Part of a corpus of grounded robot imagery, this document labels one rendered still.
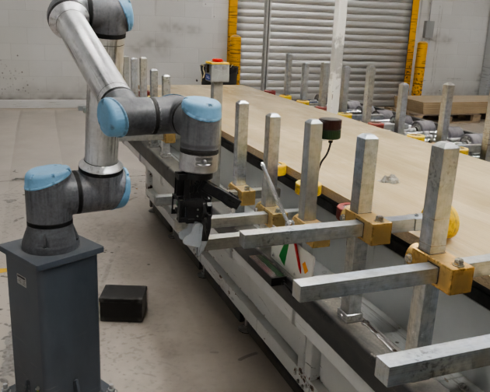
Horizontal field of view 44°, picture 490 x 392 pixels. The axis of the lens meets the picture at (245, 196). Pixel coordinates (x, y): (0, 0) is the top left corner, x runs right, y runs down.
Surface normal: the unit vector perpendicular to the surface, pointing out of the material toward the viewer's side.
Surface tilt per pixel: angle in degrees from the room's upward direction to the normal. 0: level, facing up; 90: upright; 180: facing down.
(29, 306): 90
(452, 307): 90
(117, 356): 0
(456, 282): 90
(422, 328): 90
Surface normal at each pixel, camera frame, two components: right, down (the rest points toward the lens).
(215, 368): 0.04, -0.96
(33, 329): -0.66, 0.18
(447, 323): -0.93, 0.07
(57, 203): 0.52, 0.27
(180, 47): 0.32, 0.28
